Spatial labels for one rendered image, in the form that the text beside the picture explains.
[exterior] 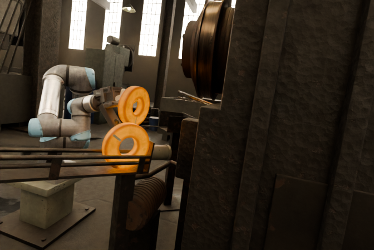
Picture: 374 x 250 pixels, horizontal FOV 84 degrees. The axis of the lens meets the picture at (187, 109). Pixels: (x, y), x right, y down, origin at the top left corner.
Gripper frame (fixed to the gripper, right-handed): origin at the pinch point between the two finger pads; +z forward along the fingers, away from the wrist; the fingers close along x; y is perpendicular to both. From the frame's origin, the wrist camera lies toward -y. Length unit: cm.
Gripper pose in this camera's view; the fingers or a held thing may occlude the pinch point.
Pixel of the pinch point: (135, 101)
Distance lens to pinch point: 83.1
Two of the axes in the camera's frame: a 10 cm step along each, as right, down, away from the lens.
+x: 4.2, -0.5, 9.0
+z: 9.0, -1.2, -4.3
